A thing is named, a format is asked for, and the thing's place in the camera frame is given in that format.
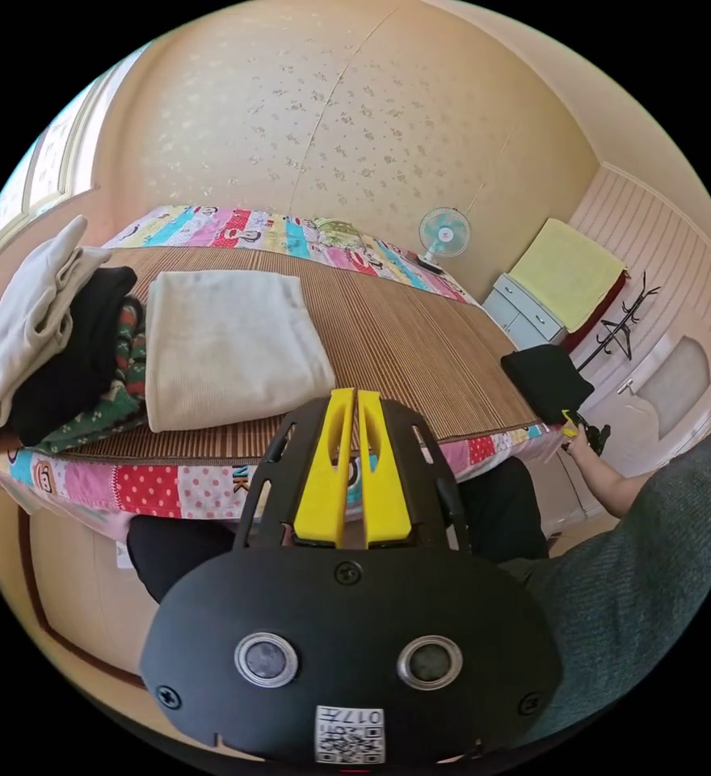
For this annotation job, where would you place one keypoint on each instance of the person's right forearm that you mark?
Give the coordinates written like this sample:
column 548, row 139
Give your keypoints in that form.
column 613, row 485

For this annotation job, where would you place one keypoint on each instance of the window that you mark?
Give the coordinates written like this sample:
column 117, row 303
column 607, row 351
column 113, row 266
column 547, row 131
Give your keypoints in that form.
column 40, row 170

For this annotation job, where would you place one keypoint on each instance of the cream folded garment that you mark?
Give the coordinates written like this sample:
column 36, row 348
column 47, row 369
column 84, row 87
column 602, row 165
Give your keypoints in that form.
column 234, row 345

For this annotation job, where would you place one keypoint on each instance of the pale cupboard with yellow towel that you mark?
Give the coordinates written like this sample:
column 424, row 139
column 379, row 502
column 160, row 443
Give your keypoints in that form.
column 549, row 279

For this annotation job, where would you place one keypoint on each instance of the person's body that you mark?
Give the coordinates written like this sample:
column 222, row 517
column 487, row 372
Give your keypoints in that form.
column 634, row 582

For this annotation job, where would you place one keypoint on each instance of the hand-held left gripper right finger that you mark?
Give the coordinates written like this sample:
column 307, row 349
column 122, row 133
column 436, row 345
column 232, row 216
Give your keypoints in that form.
column 386, row 485

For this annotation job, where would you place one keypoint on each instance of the person's right hand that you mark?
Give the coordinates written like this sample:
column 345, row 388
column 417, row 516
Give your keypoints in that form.
column 584, row 451

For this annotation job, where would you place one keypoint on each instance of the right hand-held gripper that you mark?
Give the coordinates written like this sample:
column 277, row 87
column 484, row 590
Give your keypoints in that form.
column 592, row 431

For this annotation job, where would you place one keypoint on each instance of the bed with woven mat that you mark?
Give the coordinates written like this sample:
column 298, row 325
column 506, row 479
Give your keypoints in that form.
column 404, row 339

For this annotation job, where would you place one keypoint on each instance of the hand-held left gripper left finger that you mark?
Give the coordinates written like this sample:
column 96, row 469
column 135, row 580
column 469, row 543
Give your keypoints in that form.
column 326, row 467

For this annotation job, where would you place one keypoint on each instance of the black pants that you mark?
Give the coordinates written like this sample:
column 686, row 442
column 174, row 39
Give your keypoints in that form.
column 546, row 379

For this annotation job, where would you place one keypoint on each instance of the black coat rack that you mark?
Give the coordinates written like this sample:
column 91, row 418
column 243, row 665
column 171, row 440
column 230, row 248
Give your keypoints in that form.
column 619, row 330

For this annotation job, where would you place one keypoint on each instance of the small table fan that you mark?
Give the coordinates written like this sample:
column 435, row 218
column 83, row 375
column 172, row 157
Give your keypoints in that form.
column 444, row 233

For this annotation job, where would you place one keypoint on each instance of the white door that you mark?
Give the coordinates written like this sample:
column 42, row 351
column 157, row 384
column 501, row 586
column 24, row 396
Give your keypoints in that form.
column 676, row 394

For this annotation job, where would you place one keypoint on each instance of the pile of clothes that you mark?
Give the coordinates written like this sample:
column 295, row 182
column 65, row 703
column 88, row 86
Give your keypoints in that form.
column 71, row 339

